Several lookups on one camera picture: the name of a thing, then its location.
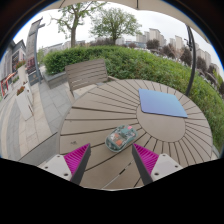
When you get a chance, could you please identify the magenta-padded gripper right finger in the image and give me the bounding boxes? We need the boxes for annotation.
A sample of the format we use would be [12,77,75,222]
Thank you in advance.
[131,143,184,186]

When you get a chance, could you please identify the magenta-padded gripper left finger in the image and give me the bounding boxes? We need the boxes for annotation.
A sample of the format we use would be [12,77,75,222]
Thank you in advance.
[38,143,92,186]

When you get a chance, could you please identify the transparent teal computer mouse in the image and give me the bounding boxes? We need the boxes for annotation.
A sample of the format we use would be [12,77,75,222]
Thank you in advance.
[104,124,138,154]

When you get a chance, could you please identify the blue square mouse pad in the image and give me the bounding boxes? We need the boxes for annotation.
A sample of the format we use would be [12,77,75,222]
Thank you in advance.
[138,88,189,119]

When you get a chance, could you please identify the low white planter box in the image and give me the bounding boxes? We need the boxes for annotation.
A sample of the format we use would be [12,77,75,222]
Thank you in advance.
[14,85,35,121]

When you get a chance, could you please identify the brown slatted outdoor chair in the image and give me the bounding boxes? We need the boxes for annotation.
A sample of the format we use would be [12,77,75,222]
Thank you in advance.
[64,58,118,98]

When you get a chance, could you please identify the tall white planter box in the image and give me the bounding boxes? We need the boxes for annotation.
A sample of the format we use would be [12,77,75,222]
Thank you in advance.
[15,60,30,87]

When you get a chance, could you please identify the curved black umbrella pole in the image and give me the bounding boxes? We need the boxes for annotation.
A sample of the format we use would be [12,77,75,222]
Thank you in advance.
[184,25,198,98]

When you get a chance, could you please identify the grey sign pillar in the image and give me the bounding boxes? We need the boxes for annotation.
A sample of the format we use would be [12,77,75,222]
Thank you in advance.
[25,18,46,86]

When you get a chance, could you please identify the distant apartment buildings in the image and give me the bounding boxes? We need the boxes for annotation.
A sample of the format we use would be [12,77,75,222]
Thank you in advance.
[134,28,221,73]

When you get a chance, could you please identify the tall leaning tree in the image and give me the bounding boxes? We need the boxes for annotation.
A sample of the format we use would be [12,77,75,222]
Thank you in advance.
[51,1,108,49]

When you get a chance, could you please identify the round leafy tree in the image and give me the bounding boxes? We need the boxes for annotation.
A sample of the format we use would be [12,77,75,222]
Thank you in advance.
[89,7,143,46]

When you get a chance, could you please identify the beige umbrella canopy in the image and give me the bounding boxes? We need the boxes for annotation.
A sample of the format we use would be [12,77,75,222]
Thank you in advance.
[43,0,212,44]

